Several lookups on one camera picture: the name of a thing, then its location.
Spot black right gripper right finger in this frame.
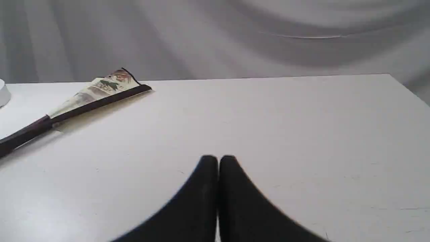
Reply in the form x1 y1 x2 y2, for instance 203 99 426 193
219 155 326 242

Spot white desk lamp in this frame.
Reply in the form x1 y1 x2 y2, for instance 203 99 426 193
0 79 12 108

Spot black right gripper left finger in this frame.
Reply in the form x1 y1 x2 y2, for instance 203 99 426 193
116 155 219 242

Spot painted paper folding fan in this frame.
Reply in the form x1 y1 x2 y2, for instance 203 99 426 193
0 68 152 158

